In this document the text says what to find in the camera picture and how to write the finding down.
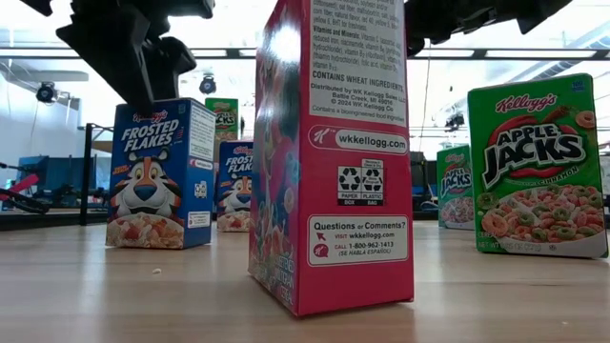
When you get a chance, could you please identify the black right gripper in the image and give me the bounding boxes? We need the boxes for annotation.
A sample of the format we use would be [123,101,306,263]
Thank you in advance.
[403,0,520,58]

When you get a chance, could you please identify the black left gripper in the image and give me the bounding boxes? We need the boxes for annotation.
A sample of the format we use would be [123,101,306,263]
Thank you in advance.
[18,0,215,117]

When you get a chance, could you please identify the green Apple Jacks cereal box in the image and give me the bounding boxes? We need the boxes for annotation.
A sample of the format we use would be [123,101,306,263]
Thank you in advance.
[466,71,610,260]
[204,96,240,142]
[436,144,477,232]

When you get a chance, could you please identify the blue Frosted Flakes cereal box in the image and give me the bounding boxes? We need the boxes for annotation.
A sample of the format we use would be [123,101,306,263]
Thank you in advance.
[216,139,254,233]
[104,97,217,251]

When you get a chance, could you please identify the red Froot Loops cereal box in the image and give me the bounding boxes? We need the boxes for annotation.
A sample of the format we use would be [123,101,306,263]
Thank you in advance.
[247,0,416,318]

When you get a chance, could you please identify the black metal wooden shelf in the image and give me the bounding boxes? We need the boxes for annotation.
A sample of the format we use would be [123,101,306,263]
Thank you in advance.
[79,122,115,227]

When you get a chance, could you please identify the black overhead light beam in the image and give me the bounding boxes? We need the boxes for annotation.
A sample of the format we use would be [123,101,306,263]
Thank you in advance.
[0,46,610,62]

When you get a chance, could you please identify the blue partition panel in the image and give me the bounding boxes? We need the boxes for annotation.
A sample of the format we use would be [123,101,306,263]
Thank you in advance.
[17,154,112,197]

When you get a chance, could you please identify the black cabinet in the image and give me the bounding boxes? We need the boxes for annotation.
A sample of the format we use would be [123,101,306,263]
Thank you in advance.
[409,151,439,213]

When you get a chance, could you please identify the black ceiling camera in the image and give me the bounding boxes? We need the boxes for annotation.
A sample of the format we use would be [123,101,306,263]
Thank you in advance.
[35,81,59,105]
[198,74,218,95]
[445,112,466,132]

